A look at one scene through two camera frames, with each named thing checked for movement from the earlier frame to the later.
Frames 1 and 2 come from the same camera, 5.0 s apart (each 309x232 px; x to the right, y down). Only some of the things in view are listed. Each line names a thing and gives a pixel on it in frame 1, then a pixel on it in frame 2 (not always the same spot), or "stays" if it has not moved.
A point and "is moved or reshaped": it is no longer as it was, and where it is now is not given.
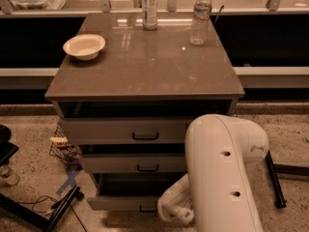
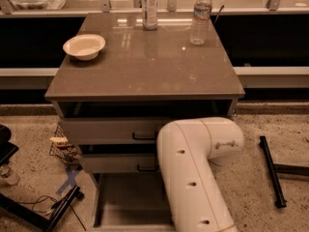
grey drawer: x=135 y=162 stays
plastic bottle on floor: x=8 y=175 stays
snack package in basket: x=60 y=141 stays
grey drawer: x=131 y=191 is moved or reshaped
